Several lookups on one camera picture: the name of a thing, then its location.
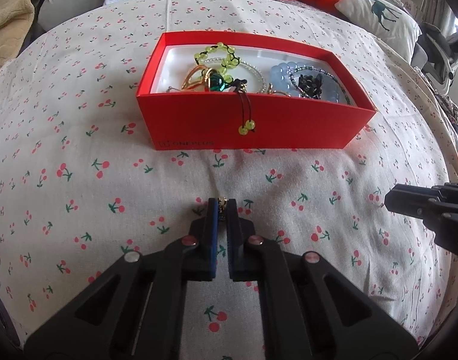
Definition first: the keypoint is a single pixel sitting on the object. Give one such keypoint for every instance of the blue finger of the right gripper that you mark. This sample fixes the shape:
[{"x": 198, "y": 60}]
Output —
[
  {"x": 448, "y": 190},
  {"x": 412, "y": 200}
]

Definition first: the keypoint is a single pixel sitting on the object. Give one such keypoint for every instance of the white deer print pillow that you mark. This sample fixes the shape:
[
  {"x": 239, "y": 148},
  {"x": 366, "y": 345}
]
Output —
[{"x": 389, "y": 23}]

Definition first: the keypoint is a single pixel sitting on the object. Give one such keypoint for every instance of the grey office chair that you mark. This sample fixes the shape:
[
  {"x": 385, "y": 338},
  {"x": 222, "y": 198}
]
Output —
[{"x": 437, "y": 56}]

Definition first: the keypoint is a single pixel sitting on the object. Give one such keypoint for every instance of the cherry print bed sheet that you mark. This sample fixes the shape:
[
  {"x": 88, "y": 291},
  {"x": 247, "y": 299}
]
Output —
[{"x": 81, "y": 184}]

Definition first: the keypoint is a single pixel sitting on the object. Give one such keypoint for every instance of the red cardboard box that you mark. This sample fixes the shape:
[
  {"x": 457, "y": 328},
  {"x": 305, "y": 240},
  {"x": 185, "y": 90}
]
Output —
[{"x": 184, "y": 109}]

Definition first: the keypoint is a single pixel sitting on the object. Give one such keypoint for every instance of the small silver gold earring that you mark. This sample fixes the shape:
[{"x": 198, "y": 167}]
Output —
[{"x": 222, "y": 208}]

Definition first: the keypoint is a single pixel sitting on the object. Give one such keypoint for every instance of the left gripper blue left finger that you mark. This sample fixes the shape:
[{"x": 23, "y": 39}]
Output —
[{"x": 213, "y": 227}]

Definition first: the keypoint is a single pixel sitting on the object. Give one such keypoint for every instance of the black flower hair clip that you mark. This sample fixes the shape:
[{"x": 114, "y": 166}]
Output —
[{"x": 311, "y": 86}]

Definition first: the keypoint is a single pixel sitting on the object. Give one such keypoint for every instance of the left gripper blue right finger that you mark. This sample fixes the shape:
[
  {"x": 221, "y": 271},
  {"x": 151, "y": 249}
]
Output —
[{"x": 232, "y": 222}]

